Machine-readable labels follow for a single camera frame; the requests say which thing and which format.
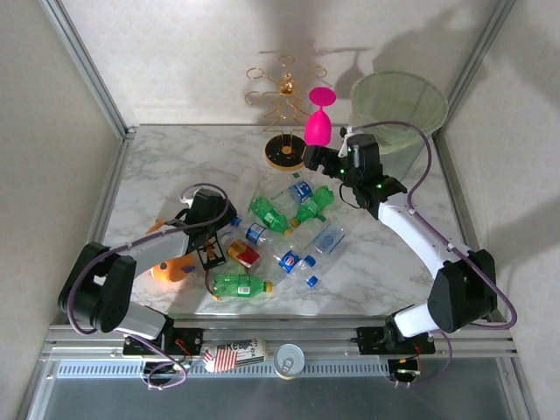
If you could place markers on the tin can with pull tab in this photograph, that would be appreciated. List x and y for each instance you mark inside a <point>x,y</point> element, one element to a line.
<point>289,356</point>

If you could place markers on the aluminium frame upright post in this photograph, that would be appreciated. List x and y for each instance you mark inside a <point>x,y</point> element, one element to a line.
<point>87,65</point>
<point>474,65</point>

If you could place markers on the battery lead with yellow plug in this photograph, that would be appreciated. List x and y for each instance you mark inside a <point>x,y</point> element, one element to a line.
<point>215,297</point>

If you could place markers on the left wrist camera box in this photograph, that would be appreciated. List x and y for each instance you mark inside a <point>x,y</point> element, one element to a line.
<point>187,198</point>

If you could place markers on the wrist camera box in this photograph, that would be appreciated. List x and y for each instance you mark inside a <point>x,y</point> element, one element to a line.
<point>187,198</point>
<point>345,140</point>

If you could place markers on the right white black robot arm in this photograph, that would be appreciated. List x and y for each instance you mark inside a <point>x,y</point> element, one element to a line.
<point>411,232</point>

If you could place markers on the grey metal waste bin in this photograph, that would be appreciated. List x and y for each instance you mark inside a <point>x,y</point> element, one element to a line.
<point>400,164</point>

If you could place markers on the clear bottle blue label blue cap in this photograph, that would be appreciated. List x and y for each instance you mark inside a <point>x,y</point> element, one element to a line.
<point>256,232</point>

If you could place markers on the aluminium table side rail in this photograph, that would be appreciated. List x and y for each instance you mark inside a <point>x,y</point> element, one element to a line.
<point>447,162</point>
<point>105,219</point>

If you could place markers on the clear bottle pale blue label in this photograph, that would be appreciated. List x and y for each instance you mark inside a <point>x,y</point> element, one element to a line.
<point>328,240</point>

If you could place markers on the aluminium front mounting rail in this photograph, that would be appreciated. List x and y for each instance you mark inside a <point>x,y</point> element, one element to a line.
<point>315,341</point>

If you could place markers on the small controller circuit board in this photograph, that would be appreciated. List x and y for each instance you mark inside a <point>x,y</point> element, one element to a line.
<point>181,366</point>
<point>404,372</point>

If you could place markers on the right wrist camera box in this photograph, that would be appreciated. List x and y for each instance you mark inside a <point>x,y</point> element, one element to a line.
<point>345,140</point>

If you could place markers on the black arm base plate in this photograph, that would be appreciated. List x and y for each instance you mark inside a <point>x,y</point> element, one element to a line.
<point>194,339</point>
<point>369,339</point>

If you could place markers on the clear Pepsi bottle blue cap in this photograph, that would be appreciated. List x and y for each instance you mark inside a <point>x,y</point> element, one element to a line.
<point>291,261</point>

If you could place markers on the green plastic bottle yellow cap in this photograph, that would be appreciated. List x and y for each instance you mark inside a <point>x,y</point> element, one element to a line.
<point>316,203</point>
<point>240,285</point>
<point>268,215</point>

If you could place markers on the orange plush toy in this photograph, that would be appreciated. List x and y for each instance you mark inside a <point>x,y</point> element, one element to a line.
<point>172,271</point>

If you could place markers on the pink plastic wine glass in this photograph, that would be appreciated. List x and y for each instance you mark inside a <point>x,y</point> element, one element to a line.
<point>318,129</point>

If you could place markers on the bottle with red yellow label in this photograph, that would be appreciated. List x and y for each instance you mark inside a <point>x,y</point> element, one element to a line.
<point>242,253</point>

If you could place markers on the striped popcorn box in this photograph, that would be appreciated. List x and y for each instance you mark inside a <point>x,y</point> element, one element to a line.
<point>227,356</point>

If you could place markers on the clear bottle dark blue label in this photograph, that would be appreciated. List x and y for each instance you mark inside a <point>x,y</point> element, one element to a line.
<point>301,189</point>

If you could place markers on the left silver black robot arm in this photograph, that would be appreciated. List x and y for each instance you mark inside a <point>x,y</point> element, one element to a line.
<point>96,289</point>

